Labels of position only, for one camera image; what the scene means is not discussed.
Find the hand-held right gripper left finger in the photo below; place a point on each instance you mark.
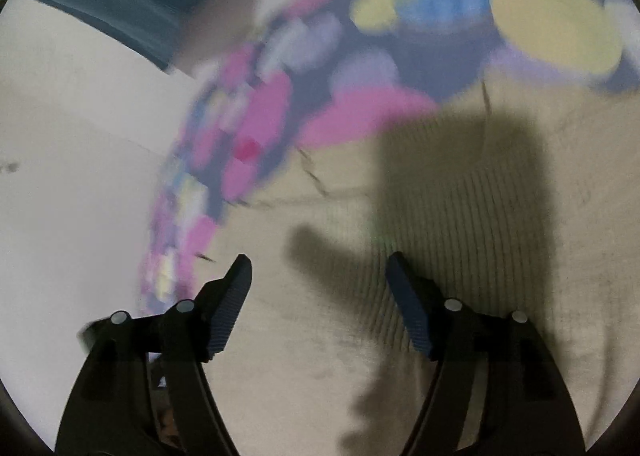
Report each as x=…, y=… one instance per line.
x=227, y=316

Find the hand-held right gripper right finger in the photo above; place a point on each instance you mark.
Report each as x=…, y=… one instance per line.
x=412, y=308

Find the beige sweater with floral embroidery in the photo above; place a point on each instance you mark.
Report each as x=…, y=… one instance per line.
x=575, y=286

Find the colourful dotted bed sheet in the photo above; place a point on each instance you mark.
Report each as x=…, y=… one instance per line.
x=260, y=136

